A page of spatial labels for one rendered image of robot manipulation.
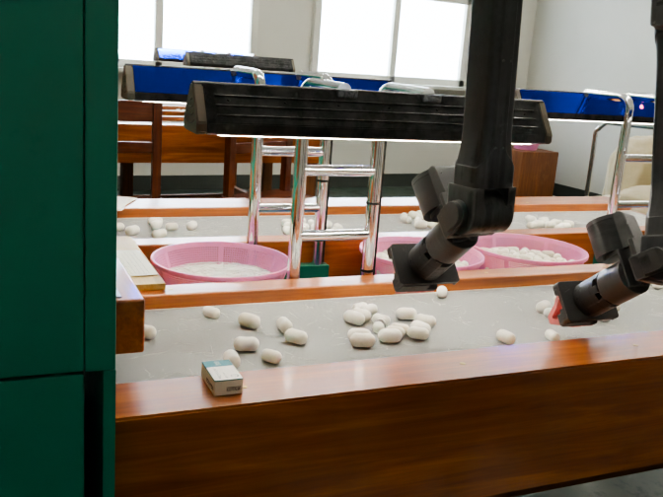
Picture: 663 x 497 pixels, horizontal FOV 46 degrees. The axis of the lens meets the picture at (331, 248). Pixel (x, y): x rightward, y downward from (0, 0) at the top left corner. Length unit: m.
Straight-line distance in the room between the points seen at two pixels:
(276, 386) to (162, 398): 0.14
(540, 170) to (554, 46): 1.30
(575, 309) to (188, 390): 0.62
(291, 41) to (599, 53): 2.73
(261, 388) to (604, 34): 6.74
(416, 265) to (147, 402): 0.43
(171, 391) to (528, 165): 6.34
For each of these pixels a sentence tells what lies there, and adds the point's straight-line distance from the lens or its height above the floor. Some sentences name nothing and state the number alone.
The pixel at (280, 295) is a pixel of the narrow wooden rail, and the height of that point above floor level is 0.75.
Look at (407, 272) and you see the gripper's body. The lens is 1.15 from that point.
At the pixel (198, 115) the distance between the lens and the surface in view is 1.13.
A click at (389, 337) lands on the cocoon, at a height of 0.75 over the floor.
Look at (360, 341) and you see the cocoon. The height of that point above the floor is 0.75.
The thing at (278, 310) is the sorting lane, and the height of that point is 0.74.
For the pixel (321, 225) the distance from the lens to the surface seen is 1.70.
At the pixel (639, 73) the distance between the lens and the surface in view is 7.22.
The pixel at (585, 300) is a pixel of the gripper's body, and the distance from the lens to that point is 1.27.
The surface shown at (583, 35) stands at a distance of 7.69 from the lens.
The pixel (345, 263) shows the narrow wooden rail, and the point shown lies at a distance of 1.77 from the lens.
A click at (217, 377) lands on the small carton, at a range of 0.95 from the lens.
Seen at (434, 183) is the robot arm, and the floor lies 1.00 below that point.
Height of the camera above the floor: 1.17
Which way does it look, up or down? 14 degrees down
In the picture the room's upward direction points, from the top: 4 degrees clockwise
